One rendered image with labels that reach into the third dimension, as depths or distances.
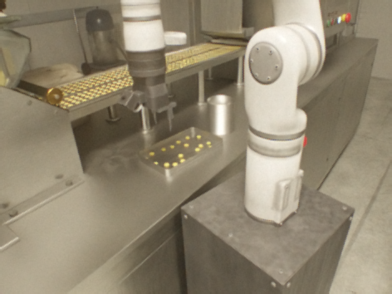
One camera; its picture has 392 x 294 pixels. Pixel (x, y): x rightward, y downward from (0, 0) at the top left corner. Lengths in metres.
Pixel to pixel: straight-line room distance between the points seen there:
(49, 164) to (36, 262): 0.22
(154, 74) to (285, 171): 0.29
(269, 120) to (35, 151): 0.46
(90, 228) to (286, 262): 0.35
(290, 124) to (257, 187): 0.13
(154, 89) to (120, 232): 0.27
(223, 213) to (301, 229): 0.14
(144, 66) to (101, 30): 4.10
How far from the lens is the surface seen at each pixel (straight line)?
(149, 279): 0.66
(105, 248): 0.55
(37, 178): 0.70
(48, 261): 0.57
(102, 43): 4.69
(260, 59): 0.44
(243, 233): 0.55
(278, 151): 0.48
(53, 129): 0.68
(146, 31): 0.56
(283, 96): 0.43
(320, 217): 0.61
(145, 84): 0.59
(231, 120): 0.85
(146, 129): 0.90
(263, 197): 0.53
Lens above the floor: 1.19
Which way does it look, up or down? 29 degrees down
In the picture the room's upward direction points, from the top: 2 degrees counter-clockwise
